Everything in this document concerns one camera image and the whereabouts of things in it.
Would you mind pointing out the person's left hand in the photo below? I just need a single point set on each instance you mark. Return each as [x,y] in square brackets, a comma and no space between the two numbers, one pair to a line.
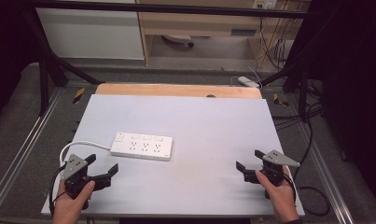
[69,207]

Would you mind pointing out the person's right hand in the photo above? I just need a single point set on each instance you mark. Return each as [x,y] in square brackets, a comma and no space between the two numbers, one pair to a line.
[280,199]

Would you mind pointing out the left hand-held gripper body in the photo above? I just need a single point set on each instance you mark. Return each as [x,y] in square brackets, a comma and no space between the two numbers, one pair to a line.
[72,168]

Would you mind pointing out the wooden desk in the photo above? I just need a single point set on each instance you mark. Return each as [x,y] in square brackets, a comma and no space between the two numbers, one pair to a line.
[201,23]

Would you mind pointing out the small white power strip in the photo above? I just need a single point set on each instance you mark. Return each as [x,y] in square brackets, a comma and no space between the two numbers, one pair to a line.
[248,82]

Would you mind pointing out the white chair base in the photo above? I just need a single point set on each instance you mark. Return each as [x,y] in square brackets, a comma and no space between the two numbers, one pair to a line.
[179,39]

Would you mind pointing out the black metal frame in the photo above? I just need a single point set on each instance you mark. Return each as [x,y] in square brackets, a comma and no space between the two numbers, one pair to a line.
[45,77]

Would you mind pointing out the black curtain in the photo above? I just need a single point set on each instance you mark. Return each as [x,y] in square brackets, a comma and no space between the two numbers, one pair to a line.
[353,87]
[8,46]

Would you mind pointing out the white cabinet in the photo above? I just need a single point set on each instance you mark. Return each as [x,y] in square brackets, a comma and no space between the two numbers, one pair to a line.
[89,34]

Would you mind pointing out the white wall socket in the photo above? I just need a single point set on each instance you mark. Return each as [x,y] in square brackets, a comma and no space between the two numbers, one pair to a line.
[264,3]

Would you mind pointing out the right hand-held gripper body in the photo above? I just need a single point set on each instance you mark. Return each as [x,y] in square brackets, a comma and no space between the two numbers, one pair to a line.
[274,168]

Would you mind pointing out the wooden board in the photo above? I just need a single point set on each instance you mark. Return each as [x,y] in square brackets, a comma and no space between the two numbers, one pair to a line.
[176,90]

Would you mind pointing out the aluminium floor rail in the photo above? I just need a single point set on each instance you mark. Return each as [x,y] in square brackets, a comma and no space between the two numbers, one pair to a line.
[327,180]
[24,143]

